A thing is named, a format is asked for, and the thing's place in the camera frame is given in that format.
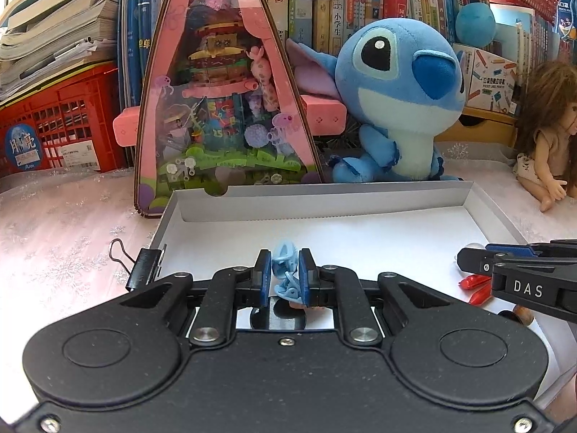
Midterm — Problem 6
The brown nut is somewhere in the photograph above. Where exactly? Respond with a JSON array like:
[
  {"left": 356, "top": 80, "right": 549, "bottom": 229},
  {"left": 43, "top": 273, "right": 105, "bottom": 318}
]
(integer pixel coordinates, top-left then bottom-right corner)
[{"left": 511, "top": 306, "right": 536, "bottom": 326}]

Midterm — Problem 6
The blue round plush toy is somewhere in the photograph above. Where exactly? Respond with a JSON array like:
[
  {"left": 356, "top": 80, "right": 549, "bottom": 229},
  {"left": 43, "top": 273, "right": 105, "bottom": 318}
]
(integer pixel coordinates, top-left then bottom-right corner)
[{"left": 455, "top": 2, "right": 497, "bottom": 48}]

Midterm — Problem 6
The red plastic crate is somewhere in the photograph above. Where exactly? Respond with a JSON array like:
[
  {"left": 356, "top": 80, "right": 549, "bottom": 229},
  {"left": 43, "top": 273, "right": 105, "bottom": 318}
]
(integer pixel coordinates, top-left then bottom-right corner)
[{"left": 0, "top": 61, "right": 127, "bottom": 181}]

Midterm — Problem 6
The brown-haired doll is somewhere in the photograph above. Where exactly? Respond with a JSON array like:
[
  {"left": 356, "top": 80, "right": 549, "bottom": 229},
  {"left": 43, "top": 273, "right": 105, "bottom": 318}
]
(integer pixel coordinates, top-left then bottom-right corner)
[{"left": 514, "top": 61, "right": 577, "bottom": 213}]

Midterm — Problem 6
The clear plastic dome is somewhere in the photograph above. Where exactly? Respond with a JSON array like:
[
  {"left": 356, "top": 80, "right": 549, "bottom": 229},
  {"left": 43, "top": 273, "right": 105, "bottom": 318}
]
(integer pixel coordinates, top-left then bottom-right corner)
[{"left": 452, "top": 242, "right": 486, "bottom": 262}]

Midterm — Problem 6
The white cardboard box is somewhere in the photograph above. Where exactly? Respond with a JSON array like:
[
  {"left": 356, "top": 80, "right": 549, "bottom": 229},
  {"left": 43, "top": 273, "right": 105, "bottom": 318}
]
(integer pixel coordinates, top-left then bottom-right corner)
[{"left": 149, "top": 180, "right": 548, "bottom": 341}]

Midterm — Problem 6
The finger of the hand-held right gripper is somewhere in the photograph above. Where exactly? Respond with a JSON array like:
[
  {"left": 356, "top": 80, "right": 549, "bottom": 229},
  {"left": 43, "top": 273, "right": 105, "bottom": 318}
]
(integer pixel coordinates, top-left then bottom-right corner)
[
  {"left": 457, "top": 247, "right": 510, "bottom": 277},
  {"left": 484, "top": 240, "right": 577, "bottom": 262}
]

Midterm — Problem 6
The wooden drawer unit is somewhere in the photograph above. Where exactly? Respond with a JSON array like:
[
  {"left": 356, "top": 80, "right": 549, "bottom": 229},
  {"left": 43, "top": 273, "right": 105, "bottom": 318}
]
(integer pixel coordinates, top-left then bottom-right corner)
[{"left": 460, "top": 107, "right": 519, "bottom": 149}]

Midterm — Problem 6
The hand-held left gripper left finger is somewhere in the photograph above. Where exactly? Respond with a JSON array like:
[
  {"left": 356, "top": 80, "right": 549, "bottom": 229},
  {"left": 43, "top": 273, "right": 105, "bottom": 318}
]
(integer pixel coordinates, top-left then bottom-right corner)
[{"left": 106, "top": 249, "right": 272, "bottom": 348}]

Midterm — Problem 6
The row of shelved books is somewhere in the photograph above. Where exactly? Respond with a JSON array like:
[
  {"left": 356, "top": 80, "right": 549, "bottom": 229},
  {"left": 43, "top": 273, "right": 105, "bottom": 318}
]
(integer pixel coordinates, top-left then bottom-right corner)
[{"left": 117, "top": 0, "right": 560, "bottom": 113}]

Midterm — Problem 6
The tall blue box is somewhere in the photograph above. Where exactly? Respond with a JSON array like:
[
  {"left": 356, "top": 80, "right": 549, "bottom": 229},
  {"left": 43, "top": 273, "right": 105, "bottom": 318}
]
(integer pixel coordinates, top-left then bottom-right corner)
[{"left": 554, "top": 0, "right": 577, "bottom": 39}]

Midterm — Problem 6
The blue alien plush toy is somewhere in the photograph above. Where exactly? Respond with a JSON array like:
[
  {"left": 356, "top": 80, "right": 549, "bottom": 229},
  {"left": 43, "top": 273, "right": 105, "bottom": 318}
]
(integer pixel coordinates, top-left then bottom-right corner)
[{"left": 286, "top": 17, "right": 465, "bottom": 183}]

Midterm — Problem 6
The pink snowflake tablecloth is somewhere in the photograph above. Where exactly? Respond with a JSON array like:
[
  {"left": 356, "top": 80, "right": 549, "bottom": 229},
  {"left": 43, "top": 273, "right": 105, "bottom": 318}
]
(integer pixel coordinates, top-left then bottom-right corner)
[{"left": 0, "top": 142, "right": 577, "bottom": 416}]

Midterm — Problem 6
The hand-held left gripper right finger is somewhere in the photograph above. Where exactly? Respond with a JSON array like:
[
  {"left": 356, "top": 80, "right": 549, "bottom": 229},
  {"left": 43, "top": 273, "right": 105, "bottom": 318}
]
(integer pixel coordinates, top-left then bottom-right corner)
[{"left": 298, "top": 248, "right": 470, "bottom": 348}]

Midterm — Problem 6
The pink triangular toy house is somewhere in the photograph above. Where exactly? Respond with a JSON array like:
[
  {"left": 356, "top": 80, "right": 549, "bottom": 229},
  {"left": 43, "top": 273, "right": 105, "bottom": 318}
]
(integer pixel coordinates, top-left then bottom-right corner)
[{"left": 113, "top": 0, "right": 348, "bottom": 219}]

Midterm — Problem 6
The blue hair clip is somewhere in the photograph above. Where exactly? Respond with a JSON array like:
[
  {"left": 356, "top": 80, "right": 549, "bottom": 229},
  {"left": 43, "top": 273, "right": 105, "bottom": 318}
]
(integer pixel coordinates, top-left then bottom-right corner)
[{"left": 270, "top": 242, "right": 304, "bottom": 303}]

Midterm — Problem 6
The black binder clip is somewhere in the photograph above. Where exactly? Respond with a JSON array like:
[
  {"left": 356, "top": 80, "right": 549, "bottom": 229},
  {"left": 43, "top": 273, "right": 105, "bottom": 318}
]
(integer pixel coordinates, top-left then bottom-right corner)
[{"left": 109, "top": 237, "right": 166, "bottom": 292}]

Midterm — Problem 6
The stack of papers and books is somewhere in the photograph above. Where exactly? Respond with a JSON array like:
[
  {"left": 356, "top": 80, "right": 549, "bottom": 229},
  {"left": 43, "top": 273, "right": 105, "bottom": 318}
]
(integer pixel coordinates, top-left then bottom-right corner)
[{"left": 0, "top": 0, "right": 122, "bottom": 104}]

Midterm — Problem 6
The white box with pencil print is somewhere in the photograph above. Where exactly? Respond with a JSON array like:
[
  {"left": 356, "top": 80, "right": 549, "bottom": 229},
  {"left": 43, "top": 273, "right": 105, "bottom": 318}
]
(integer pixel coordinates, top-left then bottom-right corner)
[{"left": 453, "top": 43, "right": 518, "bottom": 115}]

